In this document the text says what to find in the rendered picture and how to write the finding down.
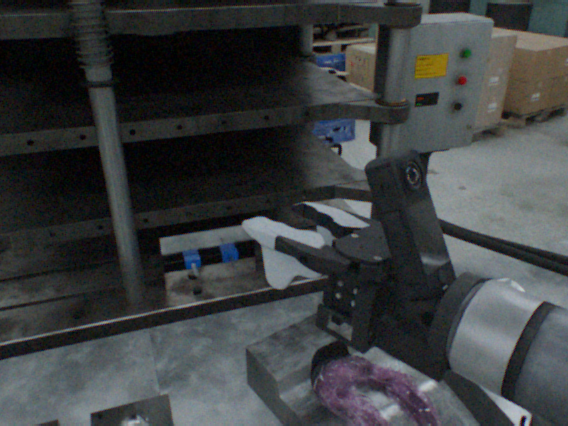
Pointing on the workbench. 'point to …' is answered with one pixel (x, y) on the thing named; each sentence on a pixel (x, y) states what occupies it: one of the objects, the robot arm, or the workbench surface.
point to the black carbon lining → (327, 357)
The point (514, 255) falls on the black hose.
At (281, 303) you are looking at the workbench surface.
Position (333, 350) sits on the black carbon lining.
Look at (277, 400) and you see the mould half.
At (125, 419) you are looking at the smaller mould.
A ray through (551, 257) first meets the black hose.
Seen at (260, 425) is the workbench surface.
